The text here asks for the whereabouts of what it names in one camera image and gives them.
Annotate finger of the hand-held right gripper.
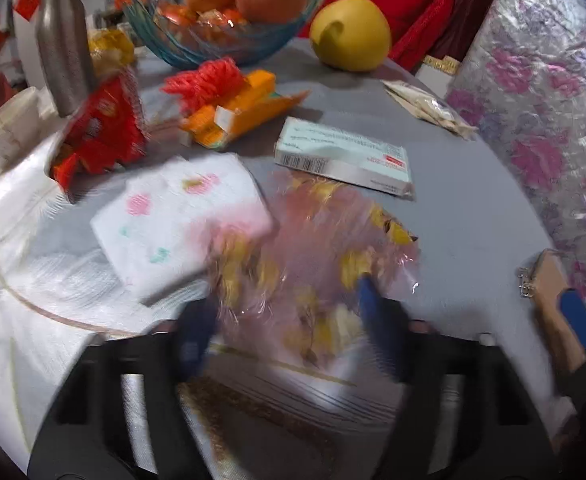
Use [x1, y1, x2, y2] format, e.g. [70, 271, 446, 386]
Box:
[557, 287, 586, 403]

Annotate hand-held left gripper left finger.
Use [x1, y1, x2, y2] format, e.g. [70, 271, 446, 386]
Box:
[25, 297, 221, 480]

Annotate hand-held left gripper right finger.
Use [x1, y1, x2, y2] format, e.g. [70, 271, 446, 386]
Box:
[357, 274, 561, 480]

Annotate clear bag of yellow candies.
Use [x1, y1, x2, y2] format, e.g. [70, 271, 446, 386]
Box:
[205, 172, 421, 361]

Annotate white printed tissue pack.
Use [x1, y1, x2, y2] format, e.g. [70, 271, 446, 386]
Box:
[90, 152, 276, 307]

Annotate white medicine box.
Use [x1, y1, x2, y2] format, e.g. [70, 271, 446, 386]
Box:
[274, 116, 416, 201]

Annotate orange packet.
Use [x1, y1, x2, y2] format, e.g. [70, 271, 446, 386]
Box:
[180, 70, 311, 150]

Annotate red tassel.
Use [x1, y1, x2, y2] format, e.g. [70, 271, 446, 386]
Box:
[162, 57, 246, 111]

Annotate metal key clasp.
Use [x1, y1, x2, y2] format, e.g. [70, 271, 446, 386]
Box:
[517, 267, 538, 301]

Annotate white grey tablecloth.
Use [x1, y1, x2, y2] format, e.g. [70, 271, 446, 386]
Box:
[0, 35, 574, 480]

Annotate floral silver foil sheet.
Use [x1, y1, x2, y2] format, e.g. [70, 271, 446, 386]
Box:
[446, 0, 586, 311]

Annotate red snack packet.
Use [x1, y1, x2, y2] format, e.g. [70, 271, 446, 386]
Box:
[48, 67, 149, 196]

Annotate small clear sachet packet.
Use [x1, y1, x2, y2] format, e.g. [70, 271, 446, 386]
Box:
[382, 79, 480, 140]

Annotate red cushion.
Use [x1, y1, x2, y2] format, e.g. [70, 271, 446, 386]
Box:
[388, 0, 456, 73]
[318, 0, 444, 46]

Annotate blue glass fruit bowl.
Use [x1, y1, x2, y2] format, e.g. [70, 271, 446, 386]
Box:
[123, 0, 324, 68]

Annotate yellow pomelo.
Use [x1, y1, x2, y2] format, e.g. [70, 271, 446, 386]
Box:
[309, 0, 392, 72]

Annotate yellow plastic bag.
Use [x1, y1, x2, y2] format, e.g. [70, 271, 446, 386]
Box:
[89, 29, 136, 73]

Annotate steel thermos bottle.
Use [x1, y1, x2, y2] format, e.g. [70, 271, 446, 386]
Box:
[35, 0, 98, 117]

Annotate orange wrapped candies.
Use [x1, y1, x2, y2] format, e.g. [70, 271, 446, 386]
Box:
[158, 2, 249, 31]

